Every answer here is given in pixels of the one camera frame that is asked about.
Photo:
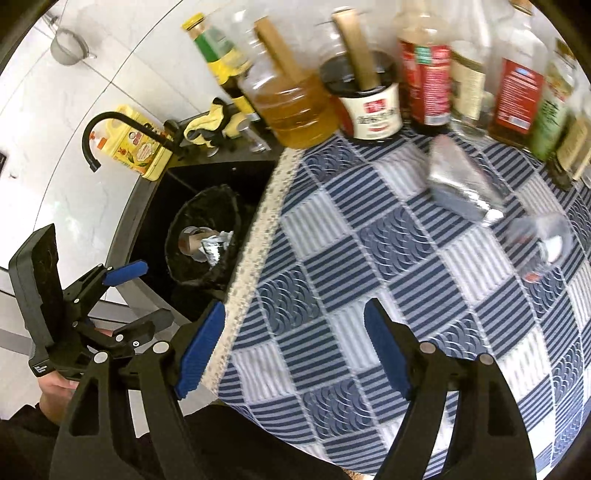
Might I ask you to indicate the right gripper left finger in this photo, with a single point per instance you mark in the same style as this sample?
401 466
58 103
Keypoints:
96 439

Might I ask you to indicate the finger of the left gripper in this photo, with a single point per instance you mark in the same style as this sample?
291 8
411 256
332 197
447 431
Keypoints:
128 272

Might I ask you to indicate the silver foil bag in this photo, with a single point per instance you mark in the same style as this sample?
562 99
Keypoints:
458 183
213 245

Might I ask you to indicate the black kitchen sink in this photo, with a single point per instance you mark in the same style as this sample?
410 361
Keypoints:
152 206

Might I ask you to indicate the black kitchen faucet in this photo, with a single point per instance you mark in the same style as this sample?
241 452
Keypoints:
134 119

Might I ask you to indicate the person's left hand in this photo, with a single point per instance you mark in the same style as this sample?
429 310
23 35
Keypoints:
56 393

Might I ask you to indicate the brown paper cup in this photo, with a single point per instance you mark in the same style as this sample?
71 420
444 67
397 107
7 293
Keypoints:
189 241

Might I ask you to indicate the black bin with liner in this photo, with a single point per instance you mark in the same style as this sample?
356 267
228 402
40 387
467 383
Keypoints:
215 208

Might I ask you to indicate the yellow dish soap bottle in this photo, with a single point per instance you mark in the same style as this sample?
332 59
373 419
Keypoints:
130 147

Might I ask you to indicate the blue patterned tablecloth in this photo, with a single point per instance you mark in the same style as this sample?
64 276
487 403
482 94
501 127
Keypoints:
341 224

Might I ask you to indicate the clear printed plastic cup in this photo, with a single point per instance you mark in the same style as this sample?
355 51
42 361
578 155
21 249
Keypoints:
549 239

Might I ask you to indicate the metal mesh strainer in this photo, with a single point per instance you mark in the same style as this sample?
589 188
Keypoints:
67 48

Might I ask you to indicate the green label glass bottle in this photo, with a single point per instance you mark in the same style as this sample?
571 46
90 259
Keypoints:
225 61

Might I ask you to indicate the folded silver foil bag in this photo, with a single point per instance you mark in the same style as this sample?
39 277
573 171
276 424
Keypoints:
458 183

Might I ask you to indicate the clear cooking oil jug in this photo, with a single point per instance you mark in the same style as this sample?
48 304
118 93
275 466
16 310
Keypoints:
290 98

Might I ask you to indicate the soy sauce jug white label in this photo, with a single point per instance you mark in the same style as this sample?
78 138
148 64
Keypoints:
357 66

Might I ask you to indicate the small dark brown bottle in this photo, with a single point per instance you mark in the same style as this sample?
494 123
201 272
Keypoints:
570 162

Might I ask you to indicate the clear bottle beige label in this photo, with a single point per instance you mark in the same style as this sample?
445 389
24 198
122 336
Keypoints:
470 45

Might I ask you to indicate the dark bottle red label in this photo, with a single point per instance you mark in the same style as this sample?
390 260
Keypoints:
518 63

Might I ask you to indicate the green label oil bottle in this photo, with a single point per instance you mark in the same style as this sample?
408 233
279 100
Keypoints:
558 87

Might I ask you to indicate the red label sauce bottle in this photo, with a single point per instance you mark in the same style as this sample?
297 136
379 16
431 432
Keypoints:
424 38

